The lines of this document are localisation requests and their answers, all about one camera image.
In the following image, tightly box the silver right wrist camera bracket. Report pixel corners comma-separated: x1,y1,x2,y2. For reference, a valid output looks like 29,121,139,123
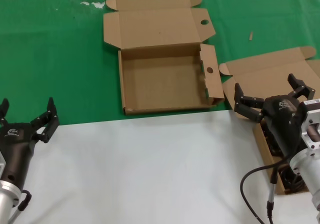
299,98,320,151

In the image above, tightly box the open cardboard box holding cables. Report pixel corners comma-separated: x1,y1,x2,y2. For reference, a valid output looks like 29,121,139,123
219,46,320,195

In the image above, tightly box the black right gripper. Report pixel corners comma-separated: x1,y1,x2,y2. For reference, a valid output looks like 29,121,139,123
233,73,316,157

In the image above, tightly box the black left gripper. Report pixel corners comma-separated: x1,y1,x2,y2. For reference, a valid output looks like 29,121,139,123
0,96,60,188

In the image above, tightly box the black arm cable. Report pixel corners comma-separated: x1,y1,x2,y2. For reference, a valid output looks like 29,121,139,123
239,153,292,224
4,189,33,224

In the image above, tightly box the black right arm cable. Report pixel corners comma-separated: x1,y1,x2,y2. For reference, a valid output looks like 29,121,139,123
239,153,292,224

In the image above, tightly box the open cardboard box with holes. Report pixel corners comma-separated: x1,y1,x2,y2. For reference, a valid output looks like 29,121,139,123
103,0,226,116

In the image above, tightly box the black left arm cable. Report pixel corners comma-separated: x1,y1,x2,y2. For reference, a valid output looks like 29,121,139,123
4,189,33,224

